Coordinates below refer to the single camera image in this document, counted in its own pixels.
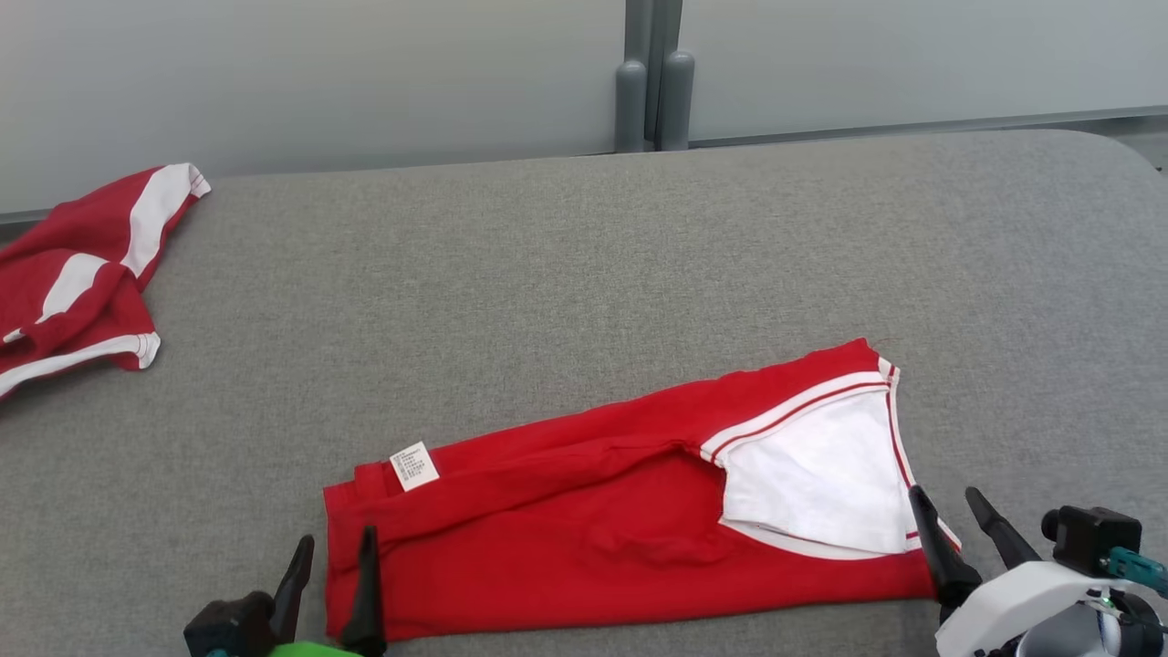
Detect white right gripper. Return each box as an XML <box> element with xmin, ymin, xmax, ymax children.
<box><xmin>908</xmin><ymin>484</ymin><xmax>1098</xmax><ymax>657</ymax></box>

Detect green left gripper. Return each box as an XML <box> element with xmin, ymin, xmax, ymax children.
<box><xmin>259</xmin><ymin>525</ymin><xmax>390</xmax><ymax>657</ymax></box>

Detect red jersey with white trim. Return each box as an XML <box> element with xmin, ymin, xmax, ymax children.
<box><xmin>323</xmin><ymin>338</ymin><xmax>965</xmax><ymax>645</ymax></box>

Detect red shorts with white stripes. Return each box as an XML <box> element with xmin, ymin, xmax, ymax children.
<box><xmin>0</xmin><ymin>162</ymin><xmax>213</xmax><ymax>403</ymax></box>

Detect teal right camera connector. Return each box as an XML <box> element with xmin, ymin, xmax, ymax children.
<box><xmin>1100</xmin><ymin>546</ymin><xmax>1168</xmax><ymax>600</ymax></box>

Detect grey partition post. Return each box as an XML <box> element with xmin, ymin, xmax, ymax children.
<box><xmin>613</xmin><ymin>0</ymin><xmax>697</xmax><ymax>154</ymax></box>

